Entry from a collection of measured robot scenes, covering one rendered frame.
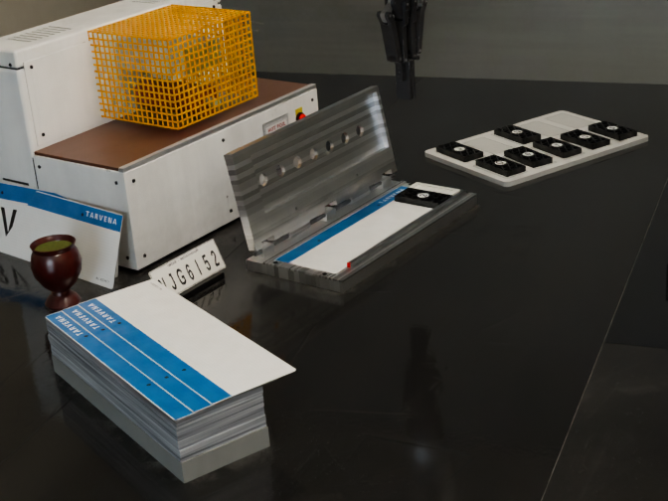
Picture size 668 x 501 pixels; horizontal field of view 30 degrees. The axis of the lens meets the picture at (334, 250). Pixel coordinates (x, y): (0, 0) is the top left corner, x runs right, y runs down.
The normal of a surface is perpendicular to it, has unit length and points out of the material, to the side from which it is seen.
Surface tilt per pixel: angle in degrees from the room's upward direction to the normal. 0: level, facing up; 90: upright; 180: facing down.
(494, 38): 90
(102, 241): 69
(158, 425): 90
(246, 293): 0
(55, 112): 90
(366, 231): 0
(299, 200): 79
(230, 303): 0
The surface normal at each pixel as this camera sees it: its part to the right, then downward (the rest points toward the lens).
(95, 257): -0.62, 0.00
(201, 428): 0.58, 0.28
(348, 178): 0.78, 0.00
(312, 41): -0.36, 0.40
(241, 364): -0.07, -0.91
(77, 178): -0.59, 0.36
